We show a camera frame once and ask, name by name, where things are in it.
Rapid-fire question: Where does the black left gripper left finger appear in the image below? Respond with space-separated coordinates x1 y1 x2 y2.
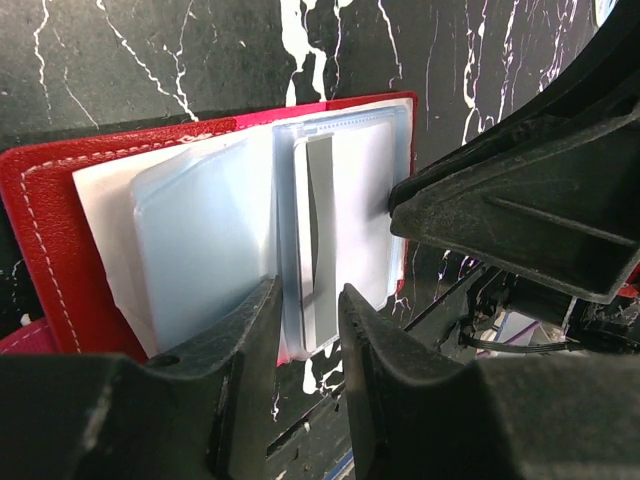
1 278 283 479

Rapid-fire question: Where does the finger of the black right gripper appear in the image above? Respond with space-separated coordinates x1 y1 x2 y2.
462 1 639 150
389 104 639 303

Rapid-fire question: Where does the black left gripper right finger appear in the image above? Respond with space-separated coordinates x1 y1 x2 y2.
338 285 639 479

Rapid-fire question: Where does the red leather card holder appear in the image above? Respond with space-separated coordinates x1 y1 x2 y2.
1 92 417 362

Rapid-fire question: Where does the white magnetic stripe card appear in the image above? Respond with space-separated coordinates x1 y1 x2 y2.
294 125 397 353

